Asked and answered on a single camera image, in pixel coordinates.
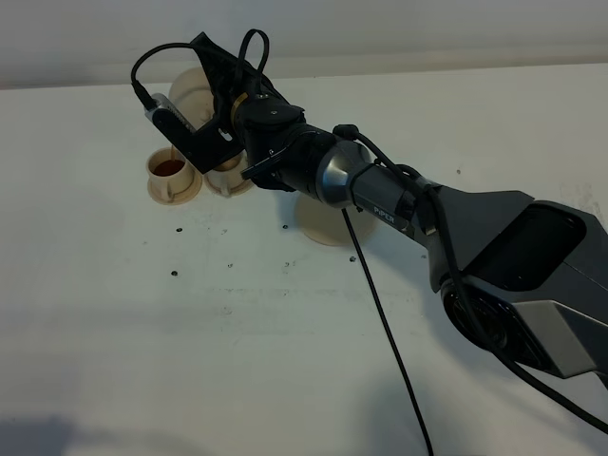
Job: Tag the left beige teacup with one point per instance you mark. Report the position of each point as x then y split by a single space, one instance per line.
167 161

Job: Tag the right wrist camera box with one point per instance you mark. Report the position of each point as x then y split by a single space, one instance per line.
162 113

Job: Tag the beige ceramic teapot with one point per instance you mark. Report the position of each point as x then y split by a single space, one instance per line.
191 94

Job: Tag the left teacup saucer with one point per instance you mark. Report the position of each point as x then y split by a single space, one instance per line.
176 189

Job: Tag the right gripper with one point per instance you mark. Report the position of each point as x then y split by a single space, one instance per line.
229 77

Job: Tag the teacup saucer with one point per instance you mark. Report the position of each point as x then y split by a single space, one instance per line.
176 189
226 183

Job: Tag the right beige teacup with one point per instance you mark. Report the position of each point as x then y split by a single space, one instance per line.
238 163

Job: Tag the right teacup saucer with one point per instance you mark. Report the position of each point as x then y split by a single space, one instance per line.
226 183

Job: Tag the beige teapot saucer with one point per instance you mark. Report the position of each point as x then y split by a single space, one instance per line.
326 225

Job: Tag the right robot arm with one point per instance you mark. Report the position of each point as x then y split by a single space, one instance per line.
525 276

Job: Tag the beige teacup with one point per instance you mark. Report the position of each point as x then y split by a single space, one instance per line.
167 161
238 163

